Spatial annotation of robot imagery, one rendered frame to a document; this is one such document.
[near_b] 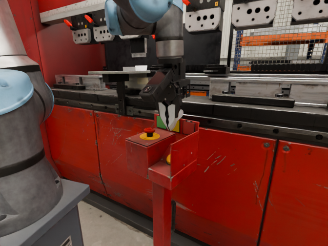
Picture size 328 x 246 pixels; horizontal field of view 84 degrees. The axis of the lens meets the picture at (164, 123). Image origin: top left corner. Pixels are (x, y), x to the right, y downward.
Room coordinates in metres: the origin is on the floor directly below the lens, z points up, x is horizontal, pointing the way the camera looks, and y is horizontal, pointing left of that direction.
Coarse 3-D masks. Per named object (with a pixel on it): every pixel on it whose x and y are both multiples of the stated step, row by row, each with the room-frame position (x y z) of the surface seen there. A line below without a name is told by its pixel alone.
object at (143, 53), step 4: (132, 40) 1.11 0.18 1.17; (136, 40) 1.09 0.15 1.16; (140, 40) 1.08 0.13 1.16; (144, 40) 1.07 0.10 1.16; (132, 44) 1.11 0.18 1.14; (136, 44) 1.09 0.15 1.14; (140, 44) 1.08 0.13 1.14; (144, 44) 1.07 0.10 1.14; (132, 48) 1.11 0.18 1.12; (136, 48) 1.10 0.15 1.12; (140, 48) 1.08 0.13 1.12; (144, 48) 1.07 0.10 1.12; (132, 52) 1.11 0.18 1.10; (136, 52) 1.10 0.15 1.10; (140, 52) 1.08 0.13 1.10; (144, 52) 1.07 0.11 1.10; (132, 56) 1.12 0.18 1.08; (136, 56) 1.11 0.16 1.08; (140, 56) 1.09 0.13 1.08; (144, 56) 1.08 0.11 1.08
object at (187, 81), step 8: (168, 64) 0.53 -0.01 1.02; (176, 64) 0.54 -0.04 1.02; (184, 64) 0.57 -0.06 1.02; (176, 72) 0.54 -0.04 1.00; (184, 72) 0.57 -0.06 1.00; (176, 80) 0.54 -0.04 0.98; (184, 80) 0.54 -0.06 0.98; (168, 88) 0.51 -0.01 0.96; (176, 88) 0.51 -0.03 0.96; (160, 96) 0.53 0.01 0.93; (168, 96) 0.52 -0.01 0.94; (184, 96) 0.56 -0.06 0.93
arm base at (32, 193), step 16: (32, 160) 0.27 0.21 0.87; (0, 176) 0.23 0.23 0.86; (16, 176) 0.24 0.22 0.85; (32, 176) 0.26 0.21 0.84; (48, 176) 0.28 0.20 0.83; (0, 192) 0.22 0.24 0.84; (16, 192) 0.23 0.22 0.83; (32, 192) 0.25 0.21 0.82; (48, 192) 0.27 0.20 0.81; (0, 208) 0.22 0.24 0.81; (16, 208) 0.23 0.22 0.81; (32, 208) 0.24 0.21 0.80; (48, 208) 0.26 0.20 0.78; (0, 224) 0.21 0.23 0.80; (16, 224) 0.22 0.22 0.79
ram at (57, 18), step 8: (40, 0) 1.47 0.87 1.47; (48, 0) 1.42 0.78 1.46; (56, 0) 1.38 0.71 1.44; (64, 0) 1.34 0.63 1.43; (72, 0) 1.30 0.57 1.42; (80, 0) 1.26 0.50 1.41; (40, 8) 1.48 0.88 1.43; (48, 8) 1.43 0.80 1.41; (56, 8) 1.39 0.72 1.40; (80, 8) 1.27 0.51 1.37; (88, 8) 1.23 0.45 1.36; (96, 8) 1.20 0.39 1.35; (48, 16) 1.44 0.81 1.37; (56, 16) 1.39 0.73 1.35; (64, 16) 1.35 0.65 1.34
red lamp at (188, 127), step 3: (183, 123) 0.62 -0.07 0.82; (186, 123) 0.61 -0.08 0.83; (189, 123) 0.61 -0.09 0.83; (192, 123) 0.60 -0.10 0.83; (183, 126) 0.62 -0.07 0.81; (186, 126) 0.61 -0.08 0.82; (189, 126) 0.61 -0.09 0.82; (192, 126) 0.60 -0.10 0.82; (183, 129) 0.62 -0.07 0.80; (186, 129) 0.61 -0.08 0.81; (189, 129) 0.61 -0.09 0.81; (192, 129) 0.60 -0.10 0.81; (183, 132) 0.62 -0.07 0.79; (186, 132) 0.61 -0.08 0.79; (189, 132) 0.61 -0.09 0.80; (192, 132) 0.60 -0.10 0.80
